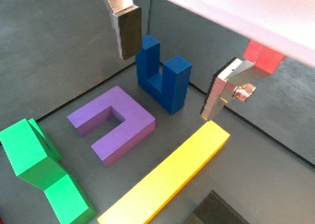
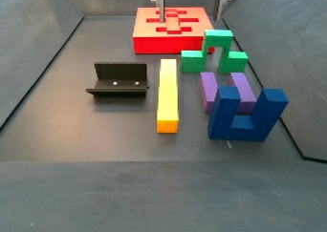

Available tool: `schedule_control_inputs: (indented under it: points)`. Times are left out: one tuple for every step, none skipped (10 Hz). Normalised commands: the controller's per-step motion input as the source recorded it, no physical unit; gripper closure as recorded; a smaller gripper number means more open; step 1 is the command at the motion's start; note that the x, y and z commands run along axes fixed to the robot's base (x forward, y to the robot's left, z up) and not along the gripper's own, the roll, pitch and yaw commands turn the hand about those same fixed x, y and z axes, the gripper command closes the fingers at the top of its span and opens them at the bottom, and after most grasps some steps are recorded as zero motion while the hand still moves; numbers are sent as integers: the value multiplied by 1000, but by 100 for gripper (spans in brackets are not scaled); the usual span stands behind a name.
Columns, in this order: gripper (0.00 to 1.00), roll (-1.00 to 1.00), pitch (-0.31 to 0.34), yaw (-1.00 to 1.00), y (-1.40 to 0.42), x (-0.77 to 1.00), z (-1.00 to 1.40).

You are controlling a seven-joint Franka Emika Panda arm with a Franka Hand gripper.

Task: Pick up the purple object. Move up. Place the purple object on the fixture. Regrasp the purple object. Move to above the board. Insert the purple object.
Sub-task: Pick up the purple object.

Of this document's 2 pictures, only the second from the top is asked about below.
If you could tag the black angled fixture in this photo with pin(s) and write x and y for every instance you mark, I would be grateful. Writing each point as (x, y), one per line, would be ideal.
(119, 78)

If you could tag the yellow long bar block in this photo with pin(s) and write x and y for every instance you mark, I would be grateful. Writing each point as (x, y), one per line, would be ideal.
(167, 98)

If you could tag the blue U-shaped block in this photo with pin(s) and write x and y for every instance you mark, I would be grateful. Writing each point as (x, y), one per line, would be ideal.
(227, 125)

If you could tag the red slotted board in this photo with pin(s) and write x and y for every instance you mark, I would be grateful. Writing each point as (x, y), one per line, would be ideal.
(178, 34)

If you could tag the purple U-shaped block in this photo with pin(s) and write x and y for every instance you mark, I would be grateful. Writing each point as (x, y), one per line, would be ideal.
(238, 81)

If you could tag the green arch block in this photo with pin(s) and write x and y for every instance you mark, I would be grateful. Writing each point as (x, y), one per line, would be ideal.
(231, 61)

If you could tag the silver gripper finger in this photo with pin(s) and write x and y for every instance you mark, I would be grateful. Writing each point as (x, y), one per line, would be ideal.
(159, 4)
(218, 7)

